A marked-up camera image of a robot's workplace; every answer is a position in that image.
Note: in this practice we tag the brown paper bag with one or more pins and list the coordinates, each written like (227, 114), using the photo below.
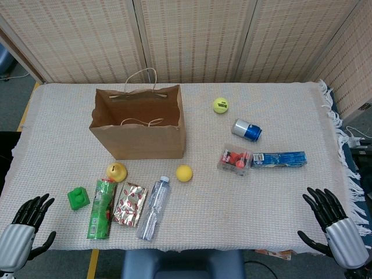
(139, 142)

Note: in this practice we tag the blue silver drink can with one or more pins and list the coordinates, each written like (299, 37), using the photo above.
(247, 130)

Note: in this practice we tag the gold foil snack packet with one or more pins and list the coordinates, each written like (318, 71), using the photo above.
(129, 205)

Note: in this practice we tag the green toy brick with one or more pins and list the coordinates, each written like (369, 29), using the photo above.
(78, 199)

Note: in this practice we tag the green chips tube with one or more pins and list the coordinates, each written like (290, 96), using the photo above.
(101, 209)

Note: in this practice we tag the blue grey office chair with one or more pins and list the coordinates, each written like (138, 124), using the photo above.
(5, 61)

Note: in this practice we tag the blue cookie package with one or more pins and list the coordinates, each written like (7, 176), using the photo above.
(279, 160)

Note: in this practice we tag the white woven tablecloth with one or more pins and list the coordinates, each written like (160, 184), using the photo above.
(232, 209)

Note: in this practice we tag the yellow green tennis ball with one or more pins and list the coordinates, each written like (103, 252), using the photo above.
(221, 105)

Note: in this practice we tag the clear plastic water bottle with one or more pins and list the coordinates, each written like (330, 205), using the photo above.
(154, 206)

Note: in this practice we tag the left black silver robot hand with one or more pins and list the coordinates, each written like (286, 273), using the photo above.
(19, 238)

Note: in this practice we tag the white power strip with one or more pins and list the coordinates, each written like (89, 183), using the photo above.
(354, 141)

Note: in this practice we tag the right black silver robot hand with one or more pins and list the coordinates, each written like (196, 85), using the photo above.
(344, 241)

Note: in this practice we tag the yellow foam ball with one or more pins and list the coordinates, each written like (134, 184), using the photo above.
(184, 173)

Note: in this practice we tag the black equipment box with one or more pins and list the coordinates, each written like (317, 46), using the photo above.
(364, 162)

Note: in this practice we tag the woven folding screen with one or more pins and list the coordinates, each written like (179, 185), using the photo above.
(203, 37)

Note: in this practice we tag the yellow pear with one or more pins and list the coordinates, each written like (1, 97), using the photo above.
(116, 172)

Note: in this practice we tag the clear box with red items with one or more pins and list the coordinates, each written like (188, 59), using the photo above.
(234, 160)

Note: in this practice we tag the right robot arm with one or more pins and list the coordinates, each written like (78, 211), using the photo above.
(359, 273)

